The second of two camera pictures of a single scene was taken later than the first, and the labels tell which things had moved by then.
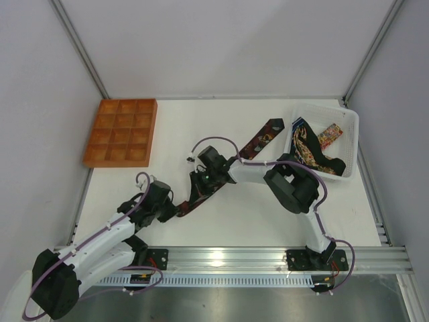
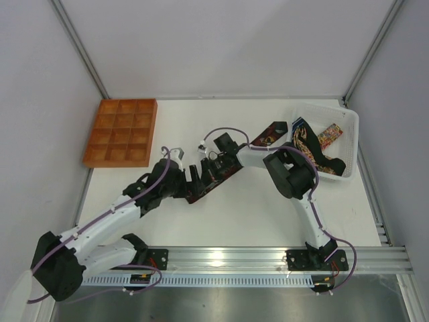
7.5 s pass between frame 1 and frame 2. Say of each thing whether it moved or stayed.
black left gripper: moved
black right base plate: stayed
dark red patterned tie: moved
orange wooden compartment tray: stayed
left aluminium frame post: stayed
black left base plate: stayed
